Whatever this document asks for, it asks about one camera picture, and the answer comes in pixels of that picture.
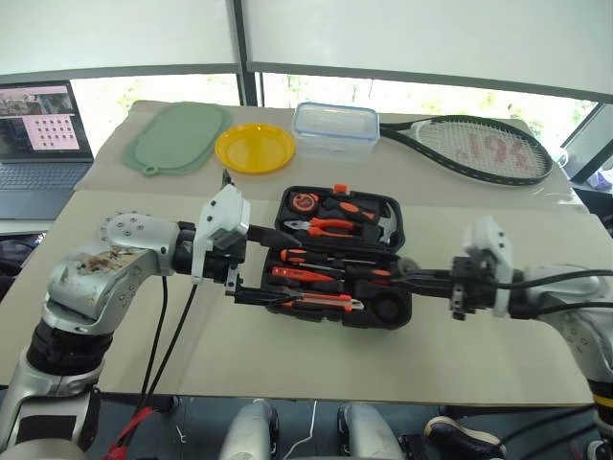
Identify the black window frame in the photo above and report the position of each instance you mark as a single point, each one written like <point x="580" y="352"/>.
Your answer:
<point x="248" y="91"/>

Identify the black tool case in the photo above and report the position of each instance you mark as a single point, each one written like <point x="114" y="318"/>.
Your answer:
<point x="388" y="306"/>

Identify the black open laptop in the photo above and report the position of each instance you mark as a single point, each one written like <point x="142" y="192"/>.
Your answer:
<point x="38" y="124"/>

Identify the purple bag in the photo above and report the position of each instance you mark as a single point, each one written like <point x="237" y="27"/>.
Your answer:
<point x="602" y="179"/>

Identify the green silicone mat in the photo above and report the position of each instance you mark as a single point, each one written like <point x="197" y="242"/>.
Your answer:
<point x="177" y="136"/>

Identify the orange voltage tester screwdriver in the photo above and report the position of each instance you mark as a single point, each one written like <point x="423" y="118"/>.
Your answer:
<point x="297" y="274"/>

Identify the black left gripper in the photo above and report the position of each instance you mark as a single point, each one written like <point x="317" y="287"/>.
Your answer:
<point x="218" y="268"/>

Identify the silver left robot leg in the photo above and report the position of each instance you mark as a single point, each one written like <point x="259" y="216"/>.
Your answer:
<point x="249" y="431"/>

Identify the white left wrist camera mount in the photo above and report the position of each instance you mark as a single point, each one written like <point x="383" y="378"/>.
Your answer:
<point x="225" y="211"/>

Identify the clear container with blue lid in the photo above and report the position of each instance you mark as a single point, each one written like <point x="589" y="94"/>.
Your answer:
<point x="335" y="129"/>

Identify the orange black tape measure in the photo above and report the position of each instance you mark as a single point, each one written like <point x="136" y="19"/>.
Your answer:
<point x="302" y="201"/>

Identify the white cup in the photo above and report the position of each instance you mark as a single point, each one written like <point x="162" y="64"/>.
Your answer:
<point x="560" y="155"/>

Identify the silver robot leg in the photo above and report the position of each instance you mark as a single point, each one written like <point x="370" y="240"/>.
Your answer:
<point x="249" y="431"/>
<point x="369" y="431"/>

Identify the orange black utility knife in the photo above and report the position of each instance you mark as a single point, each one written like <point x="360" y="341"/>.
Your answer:
<point x="325" y="299"/>

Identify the silver right robot leg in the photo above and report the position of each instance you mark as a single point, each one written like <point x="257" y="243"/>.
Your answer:
<point x="369" y="431"/>

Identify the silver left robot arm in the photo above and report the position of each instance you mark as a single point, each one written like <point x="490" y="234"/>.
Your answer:
<point x="120" y="268"/>

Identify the yellow round plate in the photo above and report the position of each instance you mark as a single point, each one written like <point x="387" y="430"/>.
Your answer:
<point x="254" y="149"/>

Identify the black tennis racket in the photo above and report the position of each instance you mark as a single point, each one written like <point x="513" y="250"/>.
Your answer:
<point x="397" y="134"/>

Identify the black white sneaker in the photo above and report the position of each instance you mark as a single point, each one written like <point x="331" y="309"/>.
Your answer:
<point x="601" y="453"/>
<point x="460" y="438"/>

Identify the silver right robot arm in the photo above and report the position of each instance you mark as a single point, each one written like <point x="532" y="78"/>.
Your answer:
<point x="589" y="335"/>

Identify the black bag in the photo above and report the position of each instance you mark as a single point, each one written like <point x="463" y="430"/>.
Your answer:
<point x="14" y="254"/>

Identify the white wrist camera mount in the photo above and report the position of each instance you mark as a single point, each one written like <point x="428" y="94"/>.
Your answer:
<point x="225" y="211"/>
<point x="491" y="242"/>

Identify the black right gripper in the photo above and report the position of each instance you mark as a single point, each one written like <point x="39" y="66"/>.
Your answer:
<point x="471" y="287"/>

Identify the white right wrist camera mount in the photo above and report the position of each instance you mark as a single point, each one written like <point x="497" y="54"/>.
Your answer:
<point x="491" y="242"/>

